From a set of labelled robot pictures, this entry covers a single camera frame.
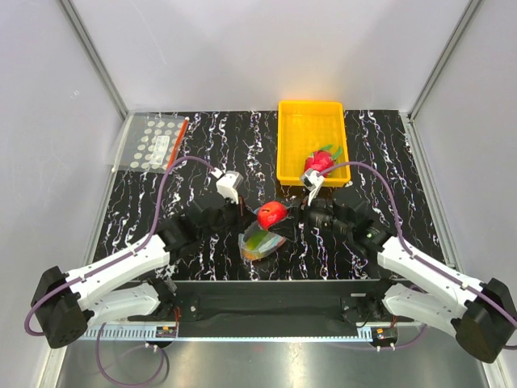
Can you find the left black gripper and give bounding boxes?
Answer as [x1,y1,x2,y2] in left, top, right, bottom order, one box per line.
[200,192,258,242]

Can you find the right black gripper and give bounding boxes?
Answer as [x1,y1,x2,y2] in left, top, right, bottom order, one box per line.
[269,188,351,243]

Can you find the red apple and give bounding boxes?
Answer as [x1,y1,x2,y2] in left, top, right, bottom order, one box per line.
[257,201,288,230]

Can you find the orange green mango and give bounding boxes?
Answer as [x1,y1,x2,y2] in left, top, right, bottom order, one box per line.
[245,230,269,251]

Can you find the clear blue zip bag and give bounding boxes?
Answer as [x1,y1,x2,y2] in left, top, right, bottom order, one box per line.
[238,228,286,262]

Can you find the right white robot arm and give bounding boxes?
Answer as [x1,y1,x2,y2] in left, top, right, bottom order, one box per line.
[258,189,516,364]

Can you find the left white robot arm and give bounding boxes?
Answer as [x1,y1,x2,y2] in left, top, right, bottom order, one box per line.
[24,193,250,349]

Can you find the clear red zip bag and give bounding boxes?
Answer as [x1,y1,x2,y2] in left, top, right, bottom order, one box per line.
[111,112,190,173]

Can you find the red dragon fruit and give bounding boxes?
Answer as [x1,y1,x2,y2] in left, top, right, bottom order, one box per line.
[304,145,343,172]

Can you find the yellow plastic tray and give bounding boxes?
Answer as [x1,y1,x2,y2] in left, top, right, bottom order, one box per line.
[276,100,349,186]

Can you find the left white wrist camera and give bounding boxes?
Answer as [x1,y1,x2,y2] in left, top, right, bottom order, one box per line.
[211,168,243,204]

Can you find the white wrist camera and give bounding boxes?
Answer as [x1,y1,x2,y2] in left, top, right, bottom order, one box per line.
[211,168,243,204]
[301,169,325,206]

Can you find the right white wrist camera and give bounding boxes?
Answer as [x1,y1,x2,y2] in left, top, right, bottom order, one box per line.
[301,169,325,206]

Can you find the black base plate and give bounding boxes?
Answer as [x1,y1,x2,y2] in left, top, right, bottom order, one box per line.
[129,279,392,333]

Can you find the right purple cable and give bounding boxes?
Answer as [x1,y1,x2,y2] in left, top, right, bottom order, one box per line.
[317,161,517,351]

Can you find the purple cable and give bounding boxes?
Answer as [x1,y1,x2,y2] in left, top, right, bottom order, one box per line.
[24,156,219,385]
[317,161,517,351]

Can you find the white slotted cable duct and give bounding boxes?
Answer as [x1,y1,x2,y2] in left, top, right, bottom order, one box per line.
[79,322,377,344]

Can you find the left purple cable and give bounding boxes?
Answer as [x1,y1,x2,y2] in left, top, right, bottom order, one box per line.
[24,156,219,385]

